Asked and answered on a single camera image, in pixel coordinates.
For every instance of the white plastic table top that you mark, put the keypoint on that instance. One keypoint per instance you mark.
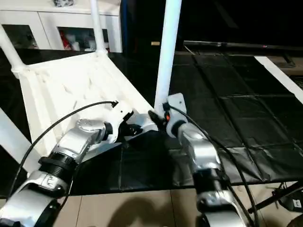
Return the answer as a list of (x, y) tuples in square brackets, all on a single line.
[(80, 85)]

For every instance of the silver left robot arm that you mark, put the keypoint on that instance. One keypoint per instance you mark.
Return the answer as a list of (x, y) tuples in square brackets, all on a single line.
[(75, 142)]

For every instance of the black work mat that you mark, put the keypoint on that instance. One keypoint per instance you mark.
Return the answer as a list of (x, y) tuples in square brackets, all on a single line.
[(236, 94)]

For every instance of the glossy black long bar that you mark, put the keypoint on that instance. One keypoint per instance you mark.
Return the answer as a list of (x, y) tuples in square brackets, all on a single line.
[(236, 45)]

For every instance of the black cabinet with orange label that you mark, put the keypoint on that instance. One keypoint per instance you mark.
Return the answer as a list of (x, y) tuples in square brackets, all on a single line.
[(227, 21)]

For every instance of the white cabinet with glass doors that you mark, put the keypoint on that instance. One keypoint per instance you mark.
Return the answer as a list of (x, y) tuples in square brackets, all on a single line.
[(47, 23)]

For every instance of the black metal stand leg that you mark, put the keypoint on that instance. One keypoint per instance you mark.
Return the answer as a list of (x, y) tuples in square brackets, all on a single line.
[(281, 196)]

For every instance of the crumpled silver black object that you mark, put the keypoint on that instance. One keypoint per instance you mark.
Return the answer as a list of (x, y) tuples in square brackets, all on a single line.
[(64, 2)]

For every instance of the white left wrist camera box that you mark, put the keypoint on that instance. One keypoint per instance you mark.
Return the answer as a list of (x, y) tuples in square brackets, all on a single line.
[(120, 118)]

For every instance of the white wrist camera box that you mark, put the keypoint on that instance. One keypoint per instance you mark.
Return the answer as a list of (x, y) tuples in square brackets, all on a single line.
[(175, 104), (120, 118)]

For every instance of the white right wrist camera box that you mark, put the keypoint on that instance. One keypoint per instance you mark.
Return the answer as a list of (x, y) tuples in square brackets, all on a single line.
[(175, 104)]

